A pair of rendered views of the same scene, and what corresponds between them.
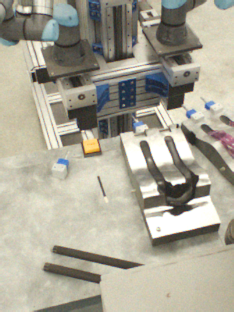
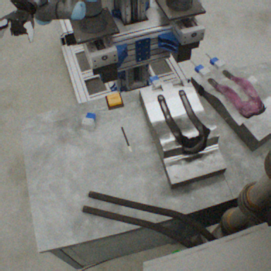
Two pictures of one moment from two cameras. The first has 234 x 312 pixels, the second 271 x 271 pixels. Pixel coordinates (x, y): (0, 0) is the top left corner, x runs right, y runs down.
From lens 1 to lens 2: 0.22 m
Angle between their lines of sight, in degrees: 9
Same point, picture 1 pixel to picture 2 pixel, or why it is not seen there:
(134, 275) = (172, 262)
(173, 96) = (183, 51)
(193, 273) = (221, 257)
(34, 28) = (65, 10)
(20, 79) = (51, 33)
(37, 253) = (76, 197)
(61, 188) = (91, 139)
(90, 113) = (111, 68)
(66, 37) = (90, 10)
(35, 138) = (63, 82)
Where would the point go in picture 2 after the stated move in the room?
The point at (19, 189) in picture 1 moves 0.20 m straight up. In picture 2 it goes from (56, 140) to (46, 118)
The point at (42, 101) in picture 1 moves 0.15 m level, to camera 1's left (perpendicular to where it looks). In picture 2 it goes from (69, 51) to (52, 53)
